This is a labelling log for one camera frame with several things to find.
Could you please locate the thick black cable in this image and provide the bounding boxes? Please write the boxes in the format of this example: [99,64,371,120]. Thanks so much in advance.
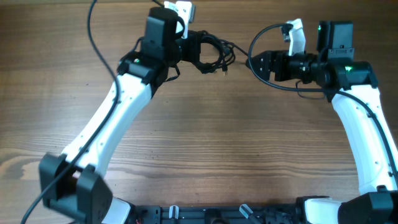
[194,30,233,75]

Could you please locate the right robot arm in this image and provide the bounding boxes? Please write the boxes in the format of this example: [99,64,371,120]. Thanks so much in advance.
[246,19,397,223]

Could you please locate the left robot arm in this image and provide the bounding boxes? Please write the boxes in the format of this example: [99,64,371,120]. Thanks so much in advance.
[39,1,195,223]

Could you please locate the left camera cable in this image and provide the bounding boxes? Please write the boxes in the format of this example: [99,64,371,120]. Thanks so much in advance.
[20,0,165,224]

